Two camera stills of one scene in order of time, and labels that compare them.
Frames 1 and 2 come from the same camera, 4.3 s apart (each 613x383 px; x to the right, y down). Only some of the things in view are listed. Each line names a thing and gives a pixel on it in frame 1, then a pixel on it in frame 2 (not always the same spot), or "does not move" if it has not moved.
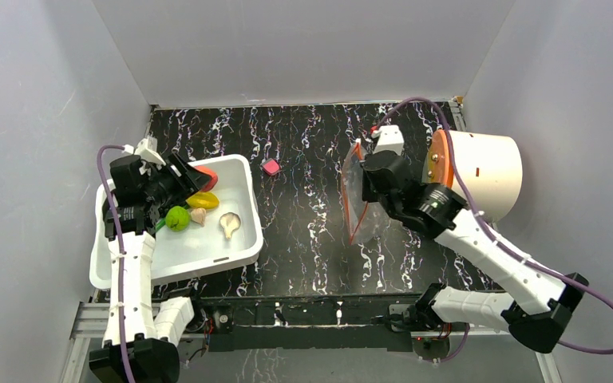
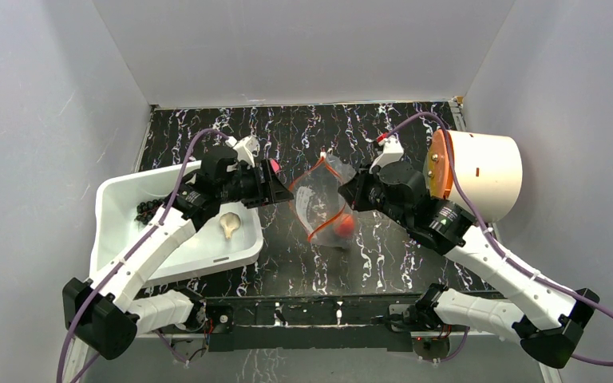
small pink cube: x=270 y=167 does not move
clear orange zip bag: x=365 y=222 -> x=324 y=215
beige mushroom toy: x=229 y=222 does not move
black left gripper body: x=160 y=188 -> x=244 y=188
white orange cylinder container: x=491 y=167 does not move
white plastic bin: x=227 y=234 does not move
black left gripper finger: x=186 y=179 -> x=273 y=189
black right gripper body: x=367 y=176 does not move
